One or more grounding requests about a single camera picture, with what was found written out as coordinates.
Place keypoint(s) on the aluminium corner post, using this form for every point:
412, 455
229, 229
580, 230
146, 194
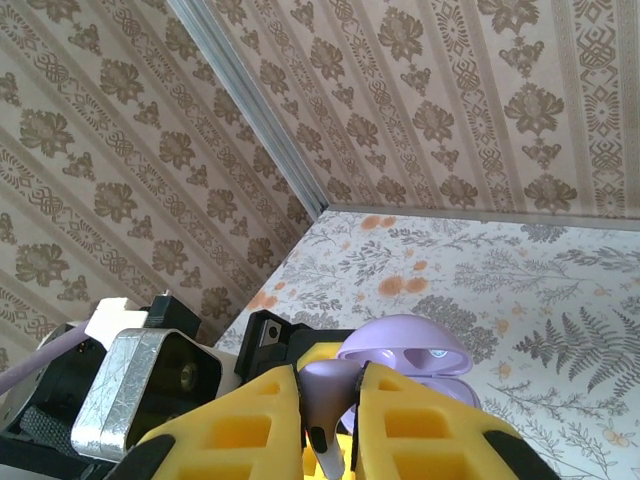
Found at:
252, 102

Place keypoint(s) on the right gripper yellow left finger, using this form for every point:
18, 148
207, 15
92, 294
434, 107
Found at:
260, 400

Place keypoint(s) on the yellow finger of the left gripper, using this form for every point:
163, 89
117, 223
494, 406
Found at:
320, 352
310, 462

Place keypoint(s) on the aluminium back edge rail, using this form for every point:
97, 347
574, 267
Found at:
500, 214

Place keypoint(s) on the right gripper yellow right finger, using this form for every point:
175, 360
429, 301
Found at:
450, 425

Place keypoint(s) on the purple earbud charging case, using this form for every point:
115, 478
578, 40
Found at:
400, 340

